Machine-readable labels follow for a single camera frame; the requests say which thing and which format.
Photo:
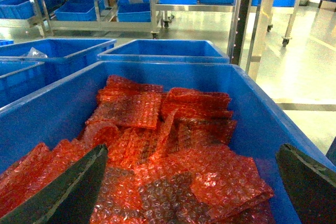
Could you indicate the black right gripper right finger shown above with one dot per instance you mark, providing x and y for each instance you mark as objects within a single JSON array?
[{"x": 309, "y": 184}]

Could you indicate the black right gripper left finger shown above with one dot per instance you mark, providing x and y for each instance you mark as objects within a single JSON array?
[{"x": 70, "y": 198}]

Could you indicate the empty blue plastic bin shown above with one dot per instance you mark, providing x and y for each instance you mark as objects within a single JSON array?
[{"x": 165, "y": 50}]

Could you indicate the red bubble wrap bag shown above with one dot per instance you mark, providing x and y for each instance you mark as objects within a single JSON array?
[
  {"x": 222, "y": 178},
  {"x": 141, "y": 110},
  {"x": 194, "y": 104}
]

